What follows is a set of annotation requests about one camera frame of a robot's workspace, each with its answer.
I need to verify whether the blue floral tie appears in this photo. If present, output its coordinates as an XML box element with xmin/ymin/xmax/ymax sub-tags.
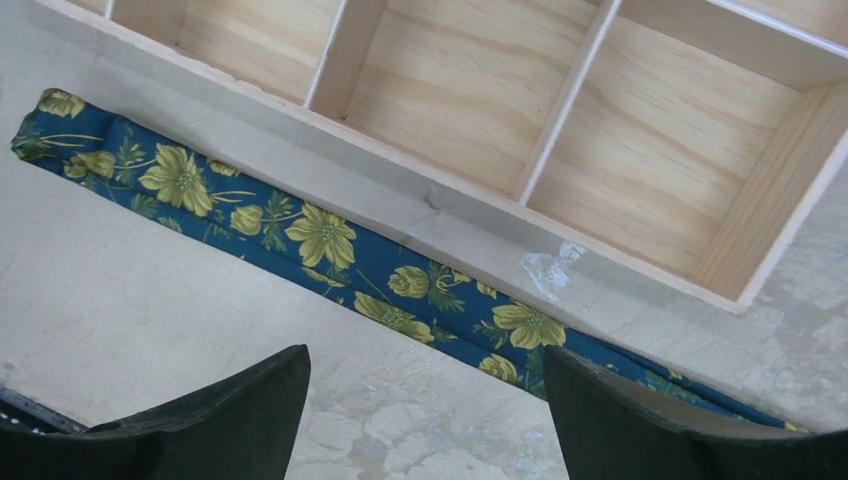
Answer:
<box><xmin>10</xmin><ymin>88</ymin><xmax>789</xmax><ymax>430</ymax></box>

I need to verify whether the wooden compartment tray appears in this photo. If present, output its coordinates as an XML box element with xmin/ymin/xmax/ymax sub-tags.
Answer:
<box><xmin>49</xmin><ymin>1</ymin><xmax>847</xmax><ymax>312</ymax></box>

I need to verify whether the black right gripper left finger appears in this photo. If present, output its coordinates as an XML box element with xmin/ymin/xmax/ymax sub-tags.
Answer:
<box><xmin>1</xmin><ymin>344</ymin><xmax>311</xmax><ymax>479</ymax></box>

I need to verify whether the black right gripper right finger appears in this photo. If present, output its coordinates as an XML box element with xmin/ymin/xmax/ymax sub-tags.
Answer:
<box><xmin>544</xmin><ymin>346</ymin><xmax>847</xmax><ymax>479</ymax></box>

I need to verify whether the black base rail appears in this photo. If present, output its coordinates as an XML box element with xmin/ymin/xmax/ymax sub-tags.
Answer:
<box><xmin>1</xmin><ymin>386</ymin><xmax>87</xmax><ymax>434</ymax></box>

